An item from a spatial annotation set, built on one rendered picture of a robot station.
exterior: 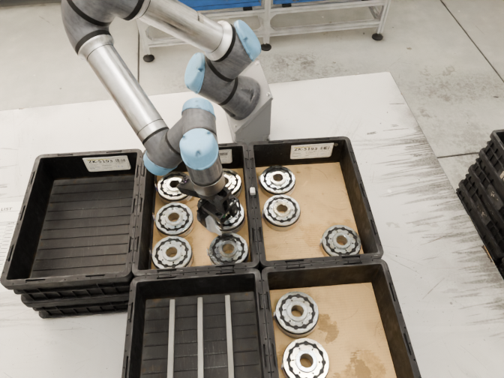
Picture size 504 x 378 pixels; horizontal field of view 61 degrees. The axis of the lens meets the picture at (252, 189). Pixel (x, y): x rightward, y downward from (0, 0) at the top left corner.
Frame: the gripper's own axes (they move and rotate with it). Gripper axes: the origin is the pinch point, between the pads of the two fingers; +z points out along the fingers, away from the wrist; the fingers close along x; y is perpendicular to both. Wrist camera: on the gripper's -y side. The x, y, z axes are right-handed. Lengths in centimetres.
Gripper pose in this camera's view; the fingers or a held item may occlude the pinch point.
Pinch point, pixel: (217, 221)
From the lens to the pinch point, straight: 116.3
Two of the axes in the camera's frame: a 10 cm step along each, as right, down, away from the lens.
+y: 7.6, 5.0, -4.2
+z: 0.9, 5.6, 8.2
